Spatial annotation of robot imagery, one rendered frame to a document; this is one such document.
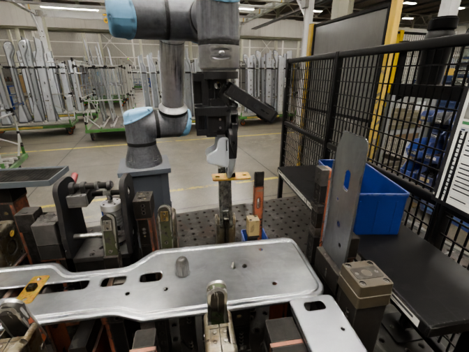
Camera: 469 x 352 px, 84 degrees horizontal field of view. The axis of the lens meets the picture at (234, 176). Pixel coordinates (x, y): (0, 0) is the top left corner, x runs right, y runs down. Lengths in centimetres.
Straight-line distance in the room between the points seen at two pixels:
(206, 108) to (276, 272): 43
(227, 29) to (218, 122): 16
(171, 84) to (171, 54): 11
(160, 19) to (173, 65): 45
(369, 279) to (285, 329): 20
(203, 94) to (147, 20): 17
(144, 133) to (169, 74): 25
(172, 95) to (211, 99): 56
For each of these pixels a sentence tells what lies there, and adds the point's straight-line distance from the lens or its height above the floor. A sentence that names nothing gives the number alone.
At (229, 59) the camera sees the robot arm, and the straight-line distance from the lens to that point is 50.
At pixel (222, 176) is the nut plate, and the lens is 58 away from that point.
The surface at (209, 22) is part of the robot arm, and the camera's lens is 51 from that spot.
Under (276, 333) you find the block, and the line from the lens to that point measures 62.
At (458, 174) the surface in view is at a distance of 83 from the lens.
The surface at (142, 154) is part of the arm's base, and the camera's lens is 113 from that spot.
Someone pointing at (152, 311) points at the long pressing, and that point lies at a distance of 64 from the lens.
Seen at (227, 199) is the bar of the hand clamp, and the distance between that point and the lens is 77.
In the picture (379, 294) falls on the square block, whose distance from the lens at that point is 67.
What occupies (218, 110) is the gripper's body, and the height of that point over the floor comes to 140.
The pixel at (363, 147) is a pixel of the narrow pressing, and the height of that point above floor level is 132.
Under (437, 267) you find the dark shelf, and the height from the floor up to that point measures 103.
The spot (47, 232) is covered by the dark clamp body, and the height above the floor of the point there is 106.
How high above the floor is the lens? 146
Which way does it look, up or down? 21 degrees down
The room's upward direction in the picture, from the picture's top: straight up
